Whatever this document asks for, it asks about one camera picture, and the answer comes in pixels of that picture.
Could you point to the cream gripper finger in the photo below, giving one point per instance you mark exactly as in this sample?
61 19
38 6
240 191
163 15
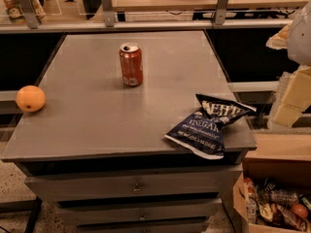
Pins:
279 41
292 98

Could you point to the red apple in box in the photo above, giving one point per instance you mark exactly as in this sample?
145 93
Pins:
299 210

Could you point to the top drawer handle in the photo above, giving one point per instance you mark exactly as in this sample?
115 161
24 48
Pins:
137 189

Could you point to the grey drawer cabinet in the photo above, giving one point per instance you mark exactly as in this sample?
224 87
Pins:
97 137

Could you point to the snack packets in box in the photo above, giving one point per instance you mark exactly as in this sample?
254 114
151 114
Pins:
269 204

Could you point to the drawer handle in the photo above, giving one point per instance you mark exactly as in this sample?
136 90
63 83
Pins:
142 216
137 189

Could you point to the grey metal railing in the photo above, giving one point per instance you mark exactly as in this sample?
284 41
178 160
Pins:
111 15

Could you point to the orange fruit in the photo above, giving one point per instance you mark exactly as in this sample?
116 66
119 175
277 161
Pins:
31 98

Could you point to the cardboard box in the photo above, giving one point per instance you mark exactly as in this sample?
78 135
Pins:
289 174

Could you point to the middle drawer handle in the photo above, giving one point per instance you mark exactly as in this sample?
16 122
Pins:
142 216

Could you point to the orange soda can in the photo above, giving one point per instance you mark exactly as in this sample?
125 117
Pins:
131 64

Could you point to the colourful snack bag background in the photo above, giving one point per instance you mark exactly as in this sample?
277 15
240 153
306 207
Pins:
11 10

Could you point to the blue chip bag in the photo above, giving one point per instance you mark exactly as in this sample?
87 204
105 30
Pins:
201 132

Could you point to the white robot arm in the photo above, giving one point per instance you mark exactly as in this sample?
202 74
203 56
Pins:
299 42

